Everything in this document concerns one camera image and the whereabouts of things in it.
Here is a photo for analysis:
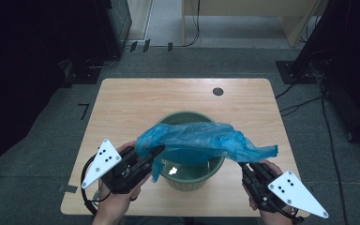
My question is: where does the light wooden desk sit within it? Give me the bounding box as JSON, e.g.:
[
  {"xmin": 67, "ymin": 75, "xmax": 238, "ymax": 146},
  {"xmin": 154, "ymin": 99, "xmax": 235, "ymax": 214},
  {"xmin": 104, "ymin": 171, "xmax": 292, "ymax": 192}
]
[{"xmin": 182, "ymin": 0, "xmax": 330, "ymax": 49}]

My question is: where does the person's left hand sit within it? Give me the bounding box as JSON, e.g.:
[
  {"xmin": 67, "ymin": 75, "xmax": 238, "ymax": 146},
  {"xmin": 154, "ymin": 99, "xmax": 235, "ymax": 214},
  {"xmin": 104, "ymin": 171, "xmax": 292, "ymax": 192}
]
[{"xmin": 97, "ymin": 140, "xmax": 145, "ymax": 219}]

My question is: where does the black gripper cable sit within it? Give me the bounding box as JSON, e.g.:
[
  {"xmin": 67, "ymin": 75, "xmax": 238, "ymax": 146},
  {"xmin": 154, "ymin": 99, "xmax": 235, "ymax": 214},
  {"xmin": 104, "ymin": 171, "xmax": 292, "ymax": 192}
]
[
  {"xmin": 80, "ymin": 154, "xmax": 112, "ymax": 218},
  {"xmin": 276, "ymin": 204, "xmax": 305, "ymax": 223}
]

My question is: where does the blue plastic trash bag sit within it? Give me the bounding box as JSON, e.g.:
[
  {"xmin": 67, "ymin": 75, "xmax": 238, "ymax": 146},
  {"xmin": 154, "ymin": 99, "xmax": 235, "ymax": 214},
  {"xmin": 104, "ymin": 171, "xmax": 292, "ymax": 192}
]
[{"xmin": 135, "ymin": 121, "xmax": 279, "ymax": 184}]

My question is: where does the green plastic trash bin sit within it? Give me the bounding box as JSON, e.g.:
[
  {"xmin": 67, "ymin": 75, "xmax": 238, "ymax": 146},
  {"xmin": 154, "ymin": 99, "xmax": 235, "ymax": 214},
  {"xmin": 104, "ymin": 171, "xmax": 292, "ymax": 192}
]
[{"xmin": 155, "ymin": 111, "xmax": 226, "ymax": 193}]

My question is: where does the white board panel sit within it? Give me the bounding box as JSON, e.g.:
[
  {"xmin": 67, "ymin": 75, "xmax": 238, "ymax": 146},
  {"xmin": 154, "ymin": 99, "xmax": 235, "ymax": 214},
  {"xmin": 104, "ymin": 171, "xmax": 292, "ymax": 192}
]
[{"xmin": 126, "ymin": 0, "xmax": 155, "ymax": 42}]

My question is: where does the long black floor cable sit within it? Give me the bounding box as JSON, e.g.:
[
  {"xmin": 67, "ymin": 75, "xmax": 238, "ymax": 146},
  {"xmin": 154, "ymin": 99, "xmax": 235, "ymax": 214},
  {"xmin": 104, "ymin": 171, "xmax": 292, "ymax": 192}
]
[{"xmin": 321, "ymin": 90, "xmax": 349, "ymax": 225}]

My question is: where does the person's right hand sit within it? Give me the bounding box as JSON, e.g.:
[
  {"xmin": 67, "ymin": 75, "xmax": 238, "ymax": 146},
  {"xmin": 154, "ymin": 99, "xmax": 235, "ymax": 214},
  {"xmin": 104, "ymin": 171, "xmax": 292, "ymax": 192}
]
[{"xmin": 243, "ymin": 158, "xmax": 294, "ymax": 218}]

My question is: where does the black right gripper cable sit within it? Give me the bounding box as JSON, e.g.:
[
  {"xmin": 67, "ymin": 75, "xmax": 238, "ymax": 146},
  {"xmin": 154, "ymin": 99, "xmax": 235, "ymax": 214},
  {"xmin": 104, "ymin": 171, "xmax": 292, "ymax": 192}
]
[{"xmin": 276, "ymin": 204, "xmax": 305, "ymax": 223}]

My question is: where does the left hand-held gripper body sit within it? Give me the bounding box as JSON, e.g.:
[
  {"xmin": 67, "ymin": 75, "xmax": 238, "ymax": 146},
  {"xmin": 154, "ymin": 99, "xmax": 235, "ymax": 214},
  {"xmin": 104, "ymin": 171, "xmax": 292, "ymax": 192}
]
[{"xmin": 81, "ymin": 138, "xmax": 154, "ymax": 195}]

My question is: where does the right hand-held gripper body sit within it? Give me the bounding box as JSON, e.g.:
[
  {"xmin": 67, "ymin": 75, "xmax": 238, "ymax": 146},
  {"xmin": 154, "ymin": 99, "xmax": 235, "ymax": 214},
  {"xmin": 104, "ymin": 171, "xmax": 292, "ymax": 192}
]
[{"xmin": 243, "ymin": 162, "xmax": 330, "ymax": 219}]

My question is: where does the black stand base plate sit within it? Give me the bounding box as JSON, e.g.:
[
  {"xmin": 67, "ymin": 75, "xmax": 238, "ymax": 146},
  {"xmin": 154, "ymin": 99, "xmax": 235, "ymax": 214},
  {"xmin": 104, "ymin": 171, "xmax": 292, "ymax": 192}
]
[
  {"xmin": 63, "ymin": 65, "xmax": 103, "ymax": 89},
  {"xmin": 276, "ymin": 60, "xmax": 319, "ymax": 85}
]

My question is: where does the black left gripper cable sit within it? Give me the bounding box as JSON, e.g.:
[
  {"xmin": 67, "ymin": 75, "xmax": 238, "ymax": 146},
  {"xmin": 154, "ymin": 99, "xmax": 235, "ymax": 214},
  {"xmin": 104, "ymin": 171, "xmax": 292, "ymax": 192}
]
[{"xmin": 80, "ymin": 154, "xmax": 112, "ymax": 218}]

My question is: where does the person's blue-grey printed shirt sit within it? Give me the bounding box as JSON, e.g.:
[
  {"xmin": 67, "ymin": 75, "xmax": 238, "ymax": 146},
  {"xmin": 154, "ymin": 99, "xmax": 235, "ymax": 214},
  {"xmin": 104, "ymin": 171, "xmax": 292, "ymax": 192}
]
[{"xmin": 125, "ymin": 216, "xmax": 262, "ymax": 225}]

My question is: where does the black tape corner mark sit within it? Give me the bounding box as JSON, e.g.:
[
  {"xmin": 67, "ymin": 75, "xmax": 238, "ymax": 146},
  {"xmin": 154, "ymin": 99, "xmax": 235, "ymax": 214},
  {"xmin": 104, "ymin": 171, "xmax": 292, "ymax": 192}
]
[{"xmin": 77, "ymin": 102, "xmax": 90, "ymax": 121}]

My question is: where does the hanging black cable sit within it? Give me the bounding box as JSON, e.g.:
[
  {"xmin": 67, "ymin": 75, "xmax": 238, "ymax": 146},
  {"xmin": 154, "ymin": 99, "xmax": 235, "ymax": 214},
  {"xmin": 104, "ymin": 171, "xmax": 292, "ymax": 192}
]
[{"xmin": 183, "ymin": 0, "xmax": 202, "ymax": 49}]

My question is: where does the grey tape piece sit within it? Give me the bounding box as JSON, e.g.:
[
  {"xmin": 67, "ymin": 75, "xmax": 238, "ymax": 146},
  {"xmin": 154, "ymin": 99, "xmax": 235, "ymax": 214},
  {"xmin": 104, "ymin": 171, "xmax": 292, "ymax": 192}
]
[{"xmin": 57, "ymin": 184, "xmax": 79, "ymax": 194}]

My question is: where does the dark glass panel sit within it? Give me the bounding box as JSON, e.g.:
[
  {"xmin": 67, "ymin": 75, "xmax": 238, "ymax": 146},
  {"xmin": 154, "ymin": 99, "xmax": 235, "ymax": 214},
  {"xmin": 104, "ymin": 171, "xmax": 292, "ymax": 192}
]
[{"xmin": 107, "ymin": 0, "xmax": 133, "ymax": 43}]

